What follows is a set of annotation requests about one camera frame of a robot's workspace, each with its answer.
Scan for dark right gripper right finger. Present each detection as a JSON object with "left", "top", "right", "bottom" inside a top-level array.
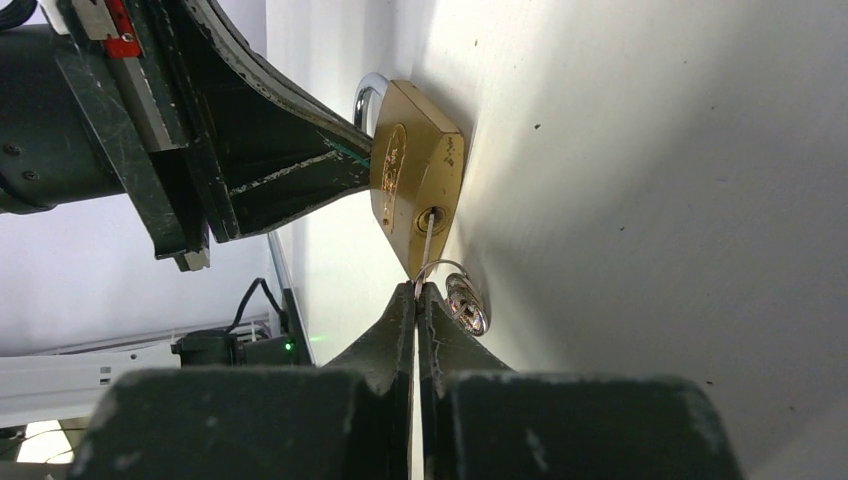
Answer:
[{"left": 417, "top": 284, "right": 743, "bottom": 479}]

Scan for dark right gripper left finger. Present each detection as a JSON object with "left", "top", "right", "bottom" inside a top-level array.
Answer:
[{"left": 67, "top": 282, "right": 416, "bottom": 479}]

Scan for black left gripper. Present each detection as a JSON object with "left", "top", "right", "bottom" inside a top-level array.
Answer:
[{"left": 52, "top": 1, "right": 373, "bottom": 272}]

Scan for silver key bunch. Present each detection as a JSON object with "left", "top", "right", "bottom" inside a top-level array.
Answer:
[{"left": 413, "top": 207, "right": 491, "bottom": 337}]

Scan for large brass padlock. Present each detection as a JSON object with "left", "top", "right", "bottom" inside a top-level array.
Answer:
[{"left": 354, "top": 72, "right": 466, "bottom": 279}]

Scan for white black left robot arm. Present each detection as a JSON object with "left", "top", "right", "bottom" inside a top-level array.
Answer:
[{"left": 1, "top": 1, "right": 373, "bottom": 271}]

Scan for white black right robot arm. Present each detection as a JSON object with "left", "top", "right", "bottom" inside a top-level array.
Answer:
[{"left": 1, "top": 274, "right": 742, "bottom": 479}]

